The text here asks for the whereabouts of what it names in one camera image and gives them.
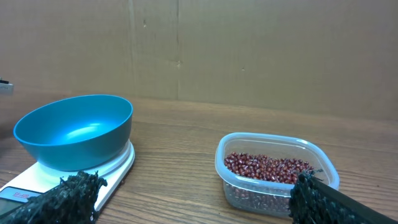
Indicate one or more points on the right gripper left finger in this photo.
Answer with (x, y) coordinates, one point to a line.
(72, 201)

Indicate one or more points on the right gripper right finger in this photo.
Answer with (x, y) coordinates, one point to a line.
(313, 202)

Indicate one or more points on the white digital kitchen scale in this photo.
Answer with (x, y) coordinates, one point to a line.
(38, 179)

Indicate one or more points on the teal round bowl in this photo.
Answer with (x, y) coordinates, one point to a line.
(76, 133)

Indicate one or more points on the red adzuki beans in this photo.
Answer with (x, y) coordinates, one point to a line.
(263, 167)

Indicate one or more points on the clear plastic food container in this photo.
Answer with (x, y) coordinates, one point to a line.
(260, 196)

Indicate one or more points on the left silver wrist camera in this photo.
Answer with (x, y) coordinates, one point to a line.
(6, 88)

